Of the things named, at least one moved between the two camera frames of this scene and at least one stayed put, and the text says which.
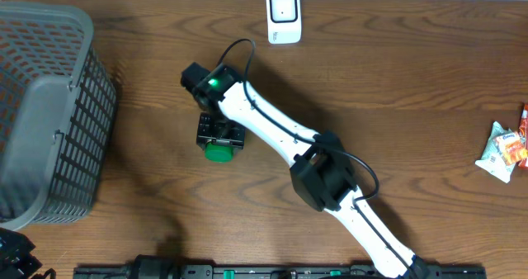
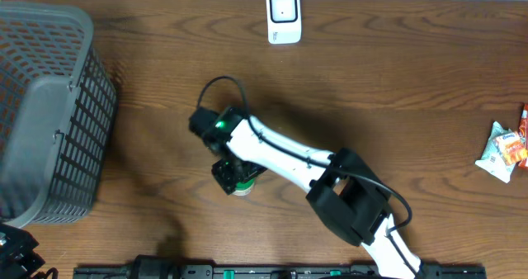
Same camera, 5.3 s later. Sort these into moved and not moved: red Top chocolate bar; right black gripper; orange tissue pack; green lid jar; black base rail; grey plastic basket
Moved: green lid jar; right black gripper
Not moved: orange tissue pack; grey plastic basket; black base rail; red Top chocolate bar
